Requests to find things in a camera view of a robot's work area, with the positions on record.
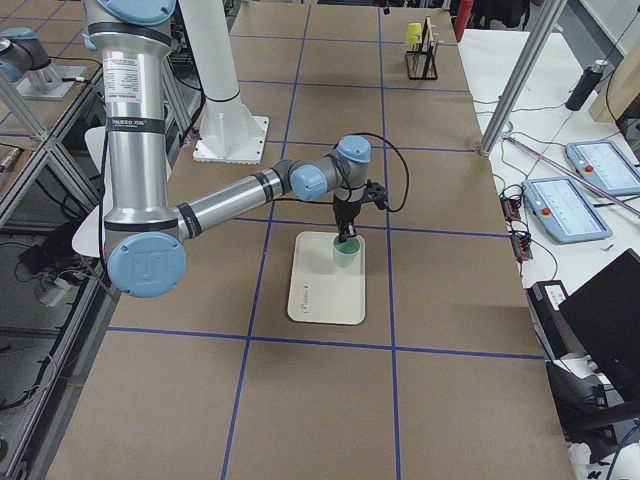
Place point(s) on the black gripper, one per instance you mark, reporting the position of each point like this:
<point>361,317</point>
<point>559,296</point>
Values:
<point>345,209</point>

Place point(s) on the green plastic cup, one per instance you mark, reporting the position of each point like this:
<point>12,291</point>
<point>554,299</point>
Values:
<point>345,251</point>

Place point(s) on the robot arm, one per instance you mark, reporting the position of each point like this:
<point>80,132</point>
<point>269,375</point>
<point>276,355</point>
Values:
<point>144,235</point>

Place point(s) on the neighbouring robot arm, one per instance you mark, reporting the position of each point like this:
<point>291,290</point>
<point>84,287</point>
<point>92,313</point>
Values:
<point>26,63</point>

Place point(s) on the white plastic tray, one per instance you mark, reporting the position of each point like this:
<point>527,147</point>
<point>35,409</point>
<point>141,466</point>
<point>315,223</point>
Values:
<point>321,292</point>

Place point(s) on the black electronics box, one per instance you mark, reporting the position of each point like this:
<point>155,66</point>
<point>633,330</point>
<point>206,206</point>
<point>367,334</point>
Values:
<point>554,334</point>

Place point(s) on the yellow mug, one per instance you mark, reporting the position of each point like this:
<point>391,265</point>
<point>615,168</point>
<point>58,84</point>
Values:
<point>414,34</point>

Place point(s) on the near teach pendant tablet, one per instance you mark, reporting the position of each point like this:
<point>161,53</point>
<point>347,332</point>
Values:
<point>564,211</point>

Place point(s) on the teach pendant tablet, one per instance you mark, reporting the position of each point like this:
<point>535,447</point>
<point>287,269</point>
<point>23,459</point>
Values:
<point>564,211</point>
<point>603,164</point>

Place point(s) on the far teach pendant tablet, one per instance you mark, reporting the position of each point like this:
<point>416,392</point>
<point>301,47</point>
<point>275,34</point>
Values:
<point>603,164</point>

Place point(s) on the black laptop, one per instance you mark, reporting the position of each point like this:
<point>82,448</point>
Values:
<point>604,315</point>

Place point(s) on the black water bottle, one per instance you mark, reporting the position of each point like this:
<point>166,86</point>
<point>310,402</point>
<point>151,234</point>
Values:
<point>589,79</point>

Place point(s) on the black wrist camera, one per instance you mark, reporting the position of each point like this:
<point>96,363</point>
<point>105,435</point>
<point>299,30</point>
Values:
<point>375,193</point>

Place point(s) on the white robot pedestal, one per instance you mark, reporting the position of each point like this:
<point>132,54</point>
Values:
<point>228,132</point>

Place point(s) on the black wire cup rack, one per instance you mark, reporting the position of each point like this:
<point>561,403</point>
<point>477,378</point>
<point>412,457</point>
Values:
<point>420,61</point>

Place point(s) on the aluminium frame post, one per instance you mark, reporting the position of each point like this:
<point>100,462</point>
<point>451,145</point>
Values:
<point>536,40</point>

